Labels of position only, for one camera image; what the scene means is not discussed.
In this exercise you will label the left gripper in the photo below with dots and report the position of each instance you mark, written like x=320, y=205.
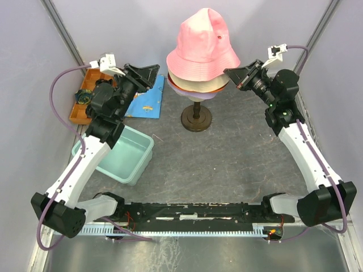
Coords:
x=146, y=75

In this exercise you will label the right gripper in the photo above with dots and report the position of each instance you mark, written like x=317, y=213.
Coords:
x=241, y=77

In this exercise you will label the orange bucket hat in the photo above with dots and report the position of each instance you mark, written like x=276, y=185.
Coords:
x=221, y=89

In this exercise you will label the blue printed cloth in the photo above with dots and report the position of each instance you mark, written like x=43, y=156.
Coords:
x=148, y=104

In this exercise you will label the purple bucket hat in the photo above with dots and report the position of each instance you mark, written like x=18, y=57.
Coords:
x=194, y=96

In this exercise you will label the pink bucket hat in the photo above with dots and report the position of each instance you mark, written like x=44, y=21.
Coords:
x=203, y=48

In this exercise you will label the cream mannequin head stand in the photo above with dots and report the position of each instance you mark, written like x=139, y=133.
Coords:
x=196, y=117

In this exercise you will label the wooden compartment tray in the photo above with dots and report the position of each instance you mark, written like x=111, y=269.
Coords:
x=78, y=113

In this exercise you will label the teal plastic basket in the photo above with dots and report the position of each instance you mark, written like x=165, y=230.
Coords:
x=124, y=162

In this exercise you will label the dark red hat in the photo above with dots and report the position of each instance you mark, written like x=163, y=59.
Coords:
x=169, y=79

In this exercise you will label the beige bucket hat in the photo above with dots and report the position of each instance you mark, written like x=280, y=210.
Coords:
x=202, y=87

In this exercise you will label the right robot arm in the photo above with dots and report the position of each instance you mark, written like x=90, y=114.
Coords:
x=329, y=198

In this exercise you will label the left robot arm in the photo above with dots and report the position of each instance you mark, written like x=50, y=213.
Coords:
x=107, y=112

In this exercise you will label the yellow blue rolled tie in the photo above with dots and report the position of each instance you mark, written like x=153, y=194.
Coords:
x=83, y=96

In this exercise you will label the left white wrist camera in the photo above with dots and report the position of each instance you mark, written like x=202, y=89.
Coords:
x=107, y=65

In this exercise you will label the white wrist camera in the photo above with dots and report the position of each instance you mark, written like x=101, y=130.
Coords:
x=107, y=65
x=275, y=57

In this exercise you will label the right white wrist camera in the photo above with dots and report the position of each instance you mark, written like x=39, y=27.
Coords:
x=275, y=57

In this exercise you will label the right aluminium corner post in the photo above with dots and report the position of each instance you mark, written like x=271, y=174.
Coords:
x=316, y=34

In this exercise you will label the aluminium corner post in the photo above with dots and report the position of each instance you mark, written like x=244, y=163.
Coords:
x=316, y=34
x=62, y=31

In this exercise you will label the left aluminium corner post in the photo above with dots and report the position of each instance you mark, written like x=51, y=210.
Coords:
x=62, y=31

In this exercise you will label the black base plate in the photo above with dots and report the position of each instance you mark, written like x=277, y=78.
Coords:
x=193, y=216

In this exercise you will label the light blue cable duct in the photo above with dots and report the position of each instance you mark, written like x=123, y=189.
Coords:
x=112, y=231

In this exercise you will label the aluminium front rail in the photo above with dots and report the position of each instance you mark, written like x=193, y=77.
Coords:
x=66, y=219

